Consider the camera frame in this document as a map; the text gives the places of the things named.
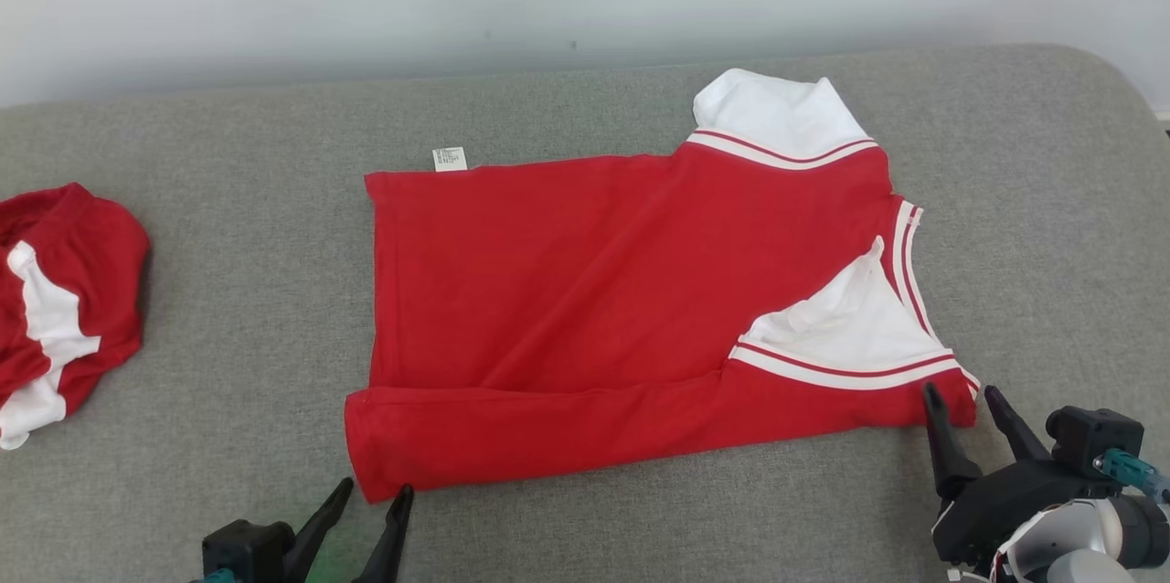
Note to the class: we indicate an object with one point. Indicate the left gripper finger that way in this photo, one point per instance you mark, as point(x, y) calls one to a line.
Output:
point(391, 542)
point(320, 528)

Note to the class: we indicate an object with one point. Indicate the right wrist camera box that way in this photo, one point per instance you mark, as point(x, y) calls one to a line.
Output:
point(1092, 432)

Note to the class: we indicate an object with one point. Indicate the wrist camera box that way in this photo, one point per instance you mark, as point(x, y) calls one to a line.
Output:
point(245, 551)
point(1092, 432)

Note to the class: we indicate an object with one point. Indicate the red basketball jersey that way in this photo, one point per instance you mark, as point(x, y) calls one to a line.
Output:
point(567, 291)

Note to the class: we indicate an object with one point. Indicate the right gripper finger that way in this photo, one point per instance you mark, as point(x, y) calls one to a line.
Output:
point(946, 455)
point(1016, 437)

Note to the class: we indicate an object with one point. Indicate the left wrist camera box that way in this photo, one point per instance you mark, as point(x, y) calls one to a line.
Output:
point(245, 551)

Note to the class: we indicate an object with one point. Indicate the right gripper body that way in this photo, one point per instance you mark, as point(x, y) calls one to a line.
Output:
point(996, 505)

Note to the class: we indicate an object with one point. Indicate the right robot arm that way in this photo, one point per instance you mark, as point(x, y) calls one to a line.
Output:
point(1079, 537)

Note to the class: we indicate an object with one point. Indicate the red shorts with white stripe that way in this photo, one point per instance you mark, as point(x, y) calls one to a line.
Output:
point(91, 245)

